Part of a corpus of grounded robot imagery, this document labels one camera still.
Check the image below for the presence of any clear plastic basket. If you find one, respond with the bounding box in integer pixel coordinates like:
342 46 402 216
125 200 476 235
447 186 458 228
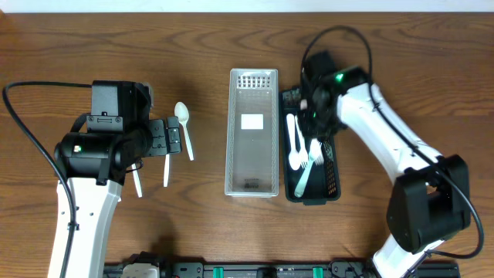
225 68 279 198

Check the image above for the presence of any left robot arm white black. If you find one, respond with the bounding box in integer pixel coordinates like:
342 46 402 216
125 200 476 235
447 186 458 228
48 80 182 277

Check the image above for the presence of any dark green plastic basket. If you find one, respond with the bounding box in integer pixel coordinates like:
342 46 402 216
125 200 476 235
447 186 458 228
279 86 340 205

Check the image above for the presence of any pale green plastic fork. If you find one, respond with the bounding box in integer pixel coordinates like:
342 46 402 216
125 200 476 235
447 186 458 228
294 148 318 198

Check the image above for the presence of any white plastic utensil handle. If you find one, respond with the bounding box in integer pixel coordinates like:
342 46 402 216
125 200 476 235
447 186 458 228
163 154 171 188

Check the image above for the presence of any white plastic spoon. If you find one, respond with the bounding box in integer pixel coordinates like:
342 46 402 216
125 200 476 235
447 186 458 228
174 102 195 161
286 114 301 171

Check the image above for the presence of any black rail with equipment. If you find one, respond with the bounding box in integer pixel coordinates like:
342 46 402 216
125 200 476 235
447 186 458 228
102 252 373 278

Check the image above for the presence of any white plastic fork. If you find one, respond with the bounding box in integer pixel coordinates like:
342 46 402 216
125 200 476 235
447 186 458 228
294 116 308 168
308 138 324 165

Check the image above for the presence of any white plastic utensil under arm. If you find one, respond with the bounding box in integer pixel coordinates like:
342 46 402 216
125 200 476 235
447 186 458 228
131 164 143 198

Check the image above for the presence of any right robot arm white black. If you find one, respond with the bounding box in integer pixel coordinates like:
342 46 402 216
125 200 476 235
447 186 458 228
298 52 475 277

